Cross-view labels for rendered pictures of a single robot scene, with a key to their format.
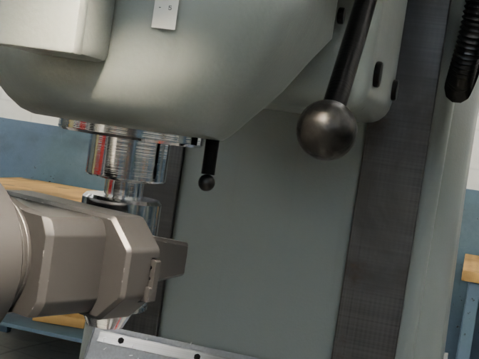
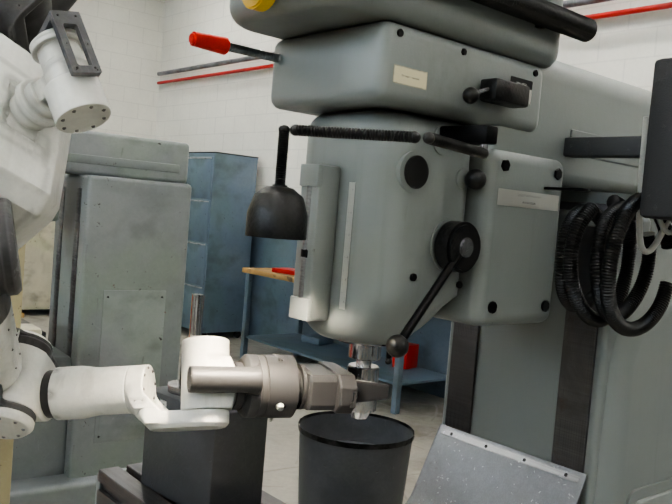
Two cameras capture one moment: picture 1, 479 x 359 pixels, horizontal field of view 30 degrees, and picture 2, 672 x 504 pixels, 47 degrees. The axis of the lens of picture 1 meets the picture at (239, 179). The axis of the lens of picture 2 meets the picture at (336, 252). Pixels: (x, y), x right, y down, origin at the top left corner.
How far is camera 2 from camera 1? 0.71 m
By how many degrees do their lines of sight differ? 35
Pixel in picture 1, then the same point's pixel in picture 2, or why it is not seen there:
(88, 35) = (313, 314)
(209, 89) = (364, 329)
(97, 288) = (334, 401)
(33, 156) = not seen: hidden behind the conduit
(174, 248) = (380, 387)
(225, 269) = (500, 398)
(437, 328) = (617, 441)
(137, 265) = (345, 393)
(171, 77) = (348, 325)
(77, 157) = not seen: hidden behind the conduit
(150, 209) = (368, 371)
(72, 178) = not seen: hidden behind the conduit
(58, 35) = (302, 315)
